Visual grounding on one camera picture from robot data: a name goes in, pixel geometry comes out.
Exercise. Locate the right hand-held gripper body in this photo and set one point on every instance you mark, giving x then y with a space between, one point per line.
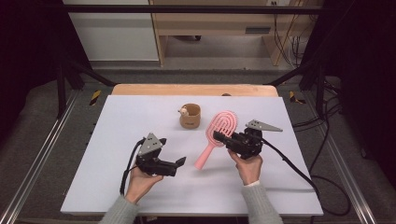
246 146

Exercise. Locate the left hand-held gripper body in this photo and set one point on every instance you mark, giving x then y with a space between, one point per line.
155 166

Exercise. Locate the pink hairbrush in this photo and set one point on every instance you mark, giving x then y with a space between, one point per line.
204 158

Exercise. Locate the person's right hand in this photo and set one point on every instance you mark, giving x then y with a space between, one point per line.
249 169

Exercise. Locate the person's left hand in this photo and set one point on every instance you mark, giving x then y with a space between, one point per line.
140 185

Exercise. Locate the brown cup with animal figure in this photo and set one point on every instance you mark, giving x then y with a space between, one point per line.
190 119

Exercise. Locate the wooden table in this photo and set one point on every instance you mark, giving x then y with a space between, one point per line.
155 89

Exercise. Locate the white table board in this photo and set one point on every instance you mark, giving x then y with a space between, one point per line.
99 174

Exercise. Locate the yellow black floor tape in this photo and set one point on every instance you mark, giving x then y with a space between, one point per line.
95 97
293 97

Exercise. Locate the white cabinet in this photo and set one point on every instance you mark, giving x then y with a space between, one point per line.
115 37

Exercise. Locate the light wooden desk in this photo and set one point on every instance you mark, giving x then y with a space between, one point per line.
211 21

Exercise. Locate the black curtain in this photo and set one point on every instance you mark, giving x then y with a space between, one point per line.
364 62
28 46

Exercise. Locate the black frame stand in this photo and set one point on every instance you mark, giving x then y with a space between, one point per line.
320 93
61 93

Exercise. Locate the aluminium floor rail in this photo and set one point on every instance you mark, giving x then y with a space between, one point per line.
348 174
37 158

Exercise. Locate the black frame crossbar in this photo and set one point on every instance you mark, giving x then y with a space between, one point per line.
186 9

